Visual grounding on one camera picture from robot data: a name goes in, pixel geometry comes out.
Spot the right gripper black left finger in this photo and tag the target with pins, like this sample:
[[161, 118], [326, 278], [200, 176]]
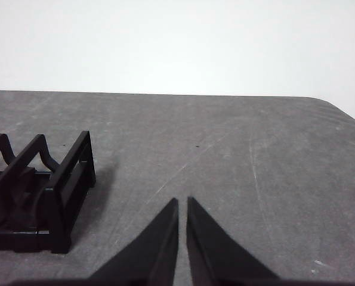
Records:
[[153, 253]]

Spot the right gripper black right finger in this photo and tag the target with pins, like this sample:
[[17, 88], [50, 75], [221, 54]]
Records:
[[213, 256]]

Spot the black plastic plate rack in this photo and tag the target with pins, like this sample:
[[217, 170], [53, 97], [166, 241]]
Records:
[[58, 208]]

